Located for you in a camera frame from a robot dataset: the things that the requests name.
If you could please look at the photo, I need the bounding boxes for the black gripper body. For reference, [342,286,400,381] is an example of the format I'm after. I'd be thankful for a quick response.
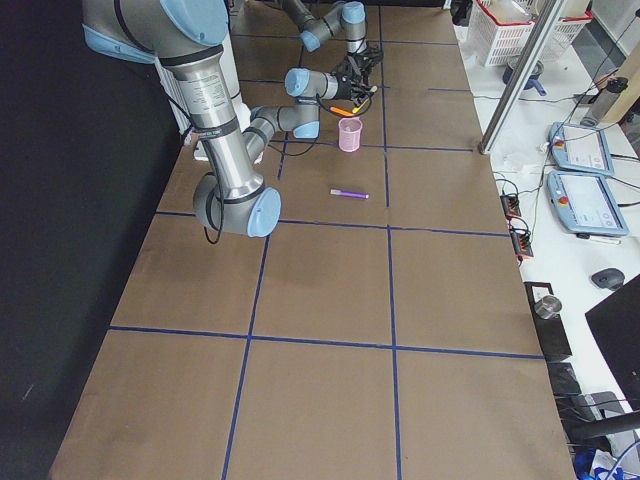
[335,42,383,83]
[335,74,376,103]

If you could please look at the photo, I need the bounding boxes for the orange highlighter pen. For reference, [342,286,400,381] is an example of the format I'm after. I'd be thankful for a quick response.
[330,106,350,115]

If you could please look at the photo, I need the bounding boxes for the purple marker pen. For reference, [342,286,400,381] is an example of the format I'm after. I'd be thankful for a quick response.
[329,188,370,200]

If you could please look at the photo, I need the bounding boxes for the yellow highlighter pen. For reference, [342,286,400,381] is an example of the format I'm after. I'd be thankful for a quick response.
[352,101,367,114]

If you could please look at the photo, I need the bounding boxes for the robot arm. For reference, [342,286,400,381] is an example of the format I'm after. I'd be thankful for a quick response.
[276,0,383,85]
[82,1,382,237]

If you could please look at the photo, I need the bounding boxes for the pink mesh pen holder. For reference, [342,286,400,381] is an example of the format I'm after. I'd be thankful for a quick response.
[338,117,363,153]

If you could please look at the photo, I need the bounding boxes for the white plastic basket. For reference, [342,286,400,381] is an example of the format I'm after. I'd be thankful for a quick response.
[467,1,534,67]

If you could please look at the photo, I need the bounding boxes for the black power strip left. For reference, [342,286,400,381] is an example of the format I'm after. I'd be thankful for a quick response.
[500,193,522,219]

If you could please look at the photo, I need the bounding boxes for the black power strip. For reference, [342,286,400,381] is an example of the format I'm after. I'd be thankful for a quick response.
[509,228,534,261]
[500,193,522,219]

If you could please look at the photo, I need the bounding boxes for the blue teach pendant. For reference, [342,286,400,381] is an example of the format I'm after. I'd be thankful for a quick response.
[546,171,629,237]
[548,122,614,176]

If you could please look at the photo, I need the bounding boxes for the black power strip right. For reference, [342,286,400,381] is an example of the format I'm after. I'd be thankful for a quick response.
[509,228,534,261]

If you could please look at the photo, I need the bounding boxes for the metal cup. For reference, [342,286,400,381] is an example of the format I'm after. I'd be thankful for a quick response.
[533,295,562,320]

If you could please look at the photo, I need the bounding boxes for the black computer mouse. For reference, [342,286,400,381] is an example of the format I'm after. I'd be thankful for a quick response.
[590,267,625,291]

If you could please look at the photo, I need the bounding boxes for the black computer monitor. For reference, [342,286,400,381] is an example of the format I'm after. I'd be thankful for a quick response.
[585,281,639,410]

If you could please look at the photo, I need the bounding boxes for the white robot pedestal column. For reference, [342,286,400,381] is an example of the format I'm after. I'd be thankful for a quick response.
[178,30,251,132]

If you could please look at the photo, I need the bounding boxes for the aluminium frame post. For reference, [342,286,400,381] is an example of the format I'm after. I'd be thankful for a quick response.
[478,0,565,155]

